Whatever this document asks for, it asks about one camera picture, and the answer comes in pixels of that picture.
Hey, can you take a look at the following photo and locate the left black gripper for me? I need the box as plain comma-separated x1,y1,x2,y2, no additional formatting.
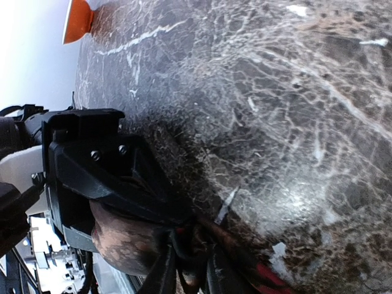
41,108,192,251

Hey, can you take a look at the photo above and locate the white orange bowl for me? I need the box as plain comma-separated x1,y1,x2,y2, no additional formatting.
62,0,94,45

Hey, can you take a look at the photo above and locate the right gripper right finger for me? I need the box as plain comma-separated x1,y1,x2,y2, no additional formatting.
205,251,251,294

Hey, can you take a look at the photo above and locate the white cable duct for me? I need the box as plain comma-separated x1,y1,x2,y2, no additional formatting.
17,217,135,293

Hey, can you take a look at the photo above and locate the brown red floral tie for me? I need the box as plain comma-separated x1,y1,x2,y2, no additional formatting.
89,201,293,293

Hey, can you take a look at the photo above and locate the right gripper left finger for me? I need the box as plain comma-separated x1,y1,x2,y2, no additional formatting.
137,232,184,294

